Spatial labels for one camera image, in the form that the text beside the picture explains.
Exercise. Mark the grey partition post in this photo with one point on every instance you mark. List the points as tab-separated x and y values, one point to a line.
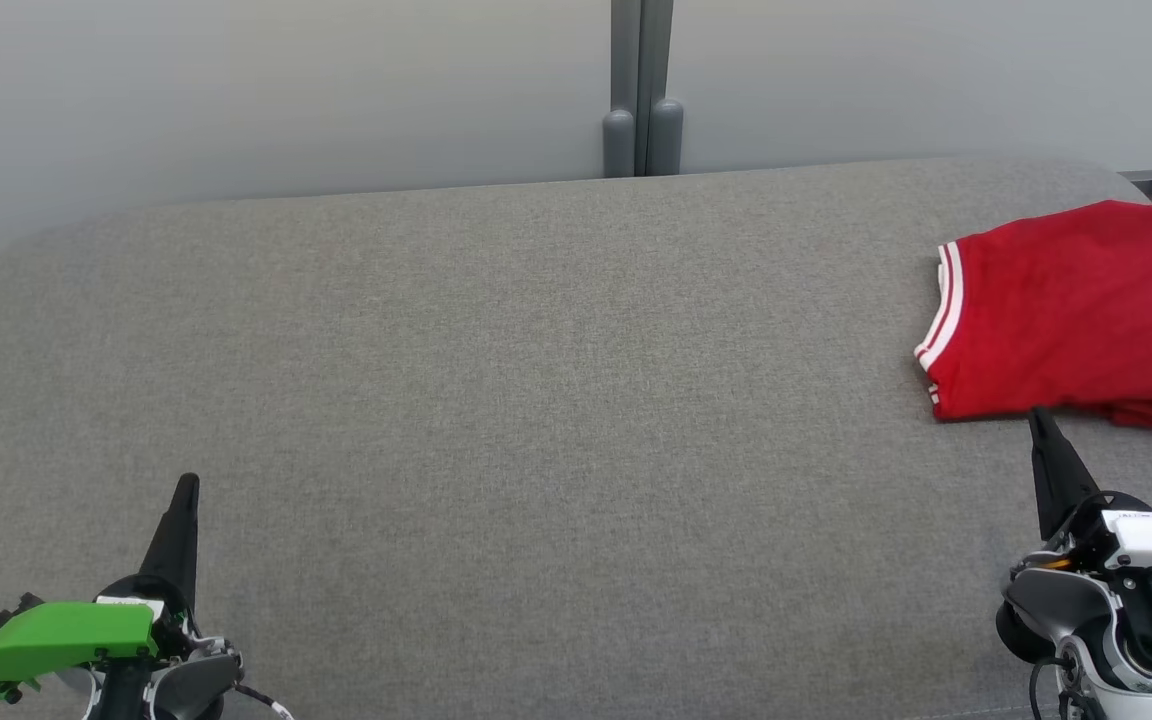
666	135
619	140

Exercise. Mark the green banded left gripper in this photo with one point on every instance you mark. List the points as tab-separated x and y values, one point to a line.
56	635

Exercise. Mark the red white basketball jersey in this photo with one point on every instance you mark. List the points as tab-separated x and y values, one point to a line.
1066	300

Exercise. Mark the grey fabric sofa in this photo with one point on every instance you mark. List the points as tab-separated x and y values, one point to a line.
536	400

